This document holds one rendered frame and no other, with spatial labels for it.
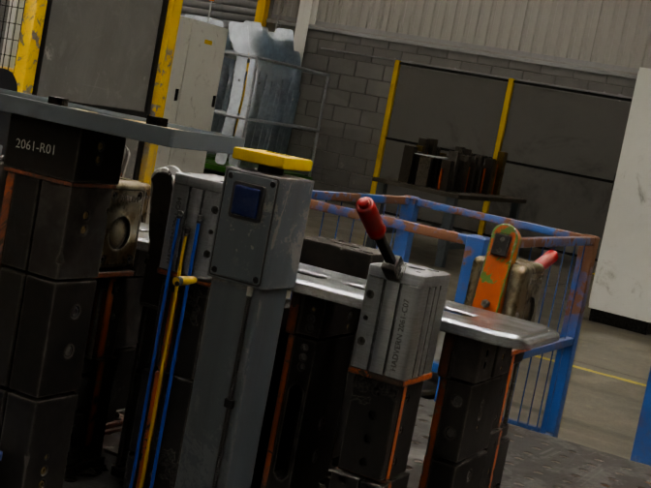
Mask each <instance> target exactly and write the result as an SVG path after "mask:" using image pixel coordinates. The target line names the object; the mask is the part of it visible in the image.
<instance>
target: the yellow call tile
mask: <svg viewBox="0 0 651 488"><path fill-rule="evenodd" d="M232 157H233V158H234V159H237V160H241V161H245V162H250V163H255V164H259V167H258V171H260V172H265V173H270V174H276V175H283V174H284V169H291V170H302V171H310V170H311V167H312V161H311V160H308V159H303V158H299V157H295V156H290V155H285V154H280V153H276V152H271V151H266V150H260V149H252V148H243V147H235V148H234V149H233V153H232Z"/></svg>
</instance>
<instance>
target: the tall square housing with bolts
mask: <svg viewBox="0 0 651 488"><path fill-rule="evenodd" d="M224 177H225V176H222V175H217V174H204V173H191V172H177V173H176V174H175V177H174V183H173V188H172V194H171V199H170V210H169V216H168V221H167V226H166V232H165V238H164V244H163V249H162V255H161V260H160V266H159V267H158V268H157V273H160V274H164V277H163V283H162V288H161V294H160V300H159V306H158V311H157V317H156V322H155V328H154V333H153V339H152V345H151V351H150V355H149V361H148V364H151V367H150V368H144V369H143V370H142V376H141V382H140V388H139V398H138V403H137V409H136V414H135V420H134V426H133V432H132V437H131V442H130V448H129V449H130V450H129V451H128V456H127V462H126V468H125V472H124V478H123V484H122V488H174V487H175V481H176V477H177V471H178V466H179V460H180V454H181V449H182V444H183V439H184V433H185V427H186V422H187V416H188V411H189V406H190V400H191V395H192V389H193V384H194V378H195V373H196V368H197V362H198V357H199V351H200V345H201V340H202V330H203V325H204V319H205V314H206V308H207V302H208V297H209V292H210V287H211V283H204V282H200V281H197V282H196V283H195V284H191V285H186V286H178V287H177V286H175V285H174V284H173V283H172V279H173V278H174V277H179V276H201V277H205V278H212V277H211V276H208V275H207V269H208V265H209V259H210V253H211V248H212V242H213V236H214V231H215V226H216V221H217V215H218V209H219V204H220V198H221V193H222V188H223V182H224ZM154 366H155V367H154Z"/></svg>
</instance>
